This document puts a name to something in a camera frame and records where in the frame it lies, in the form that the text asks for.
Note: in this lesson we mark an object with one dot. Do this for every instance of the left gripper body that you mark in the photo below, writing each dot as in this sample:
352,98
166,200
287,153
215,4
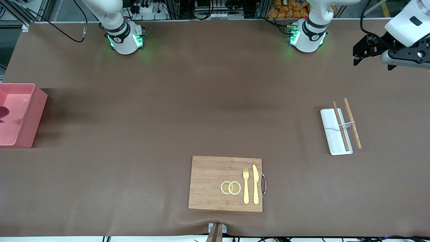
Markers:
376,44

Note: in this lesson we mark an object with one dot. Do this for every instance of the dark red cloth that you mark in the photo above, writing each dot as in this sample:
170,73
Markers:
2,112

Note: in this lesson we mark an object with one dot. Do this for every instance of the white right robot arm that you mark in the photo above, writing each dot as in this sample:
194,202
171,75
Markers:
122,37

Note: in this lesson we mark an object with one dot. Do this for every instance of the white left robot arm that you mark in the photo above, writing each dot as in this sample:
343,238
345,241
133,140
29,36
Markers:
307,37

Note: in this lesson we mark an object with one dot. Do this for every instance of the brown wooden chopstick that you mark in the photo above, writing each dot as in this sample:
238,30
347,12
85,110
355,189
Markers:
341,126
352,124

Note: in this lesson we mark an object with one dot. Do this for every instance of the orange snack packets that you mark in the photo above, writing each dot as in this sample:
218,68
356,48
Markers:
285,8

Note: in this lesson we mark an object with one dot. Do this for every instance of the white rectangular tray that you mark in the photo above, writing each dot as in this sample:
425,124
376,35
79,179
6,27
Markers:
331,134

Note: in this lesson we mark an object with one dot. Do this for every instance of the yellow plastic knife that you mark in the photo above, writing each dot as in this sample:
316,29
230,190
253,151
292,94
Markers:
255,185

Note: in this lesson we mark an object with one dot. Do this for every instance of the yellow plastic fork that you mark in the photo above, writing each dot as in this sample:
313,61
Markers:
246,188

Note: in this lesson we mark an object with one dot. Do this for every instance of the lemon slice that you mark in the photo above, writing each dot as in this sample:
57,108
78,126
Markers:
235,188
224,187

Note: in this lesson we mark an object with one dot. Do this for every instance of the bamboo cutting board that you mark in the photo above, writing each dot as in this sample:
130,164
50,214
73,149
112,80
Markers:
208,185

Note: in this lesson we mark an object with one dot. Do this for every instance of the white power strip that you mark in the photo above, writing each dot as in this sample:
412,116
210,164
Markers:
147,10

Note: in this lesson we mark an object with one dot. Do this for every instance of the brown table cover mat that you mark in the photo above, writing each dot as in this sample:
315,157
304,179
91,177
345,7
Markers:
134,168

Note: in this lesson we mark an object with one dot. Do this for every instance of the pink plastic bin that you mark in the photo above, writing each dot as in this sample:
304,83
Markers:
23,117

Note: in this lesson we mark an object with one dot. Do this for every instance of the grey metal table bracket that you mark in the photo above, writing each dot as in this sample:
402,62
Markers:
217,232

